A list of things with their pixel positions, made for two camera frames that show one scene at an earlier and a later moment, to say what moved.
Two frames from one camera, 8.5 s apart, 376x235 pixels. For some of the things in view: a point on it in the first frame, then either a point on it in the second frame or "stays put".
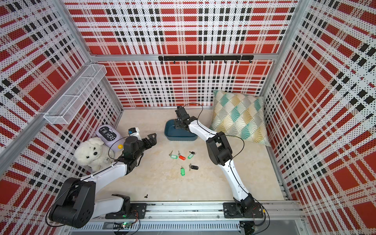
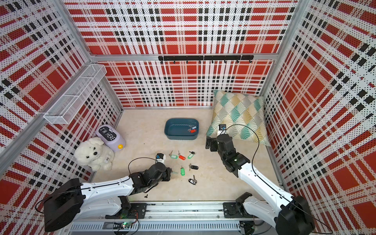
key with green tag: (173, 156) stays put
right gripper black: (176, 121) -> (214, 142)
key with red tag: (180, 156) stays put
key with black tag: (193, 167) stays put
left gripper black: (153, 141) -> (167, 173)
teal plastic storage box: (172, 133) stays put
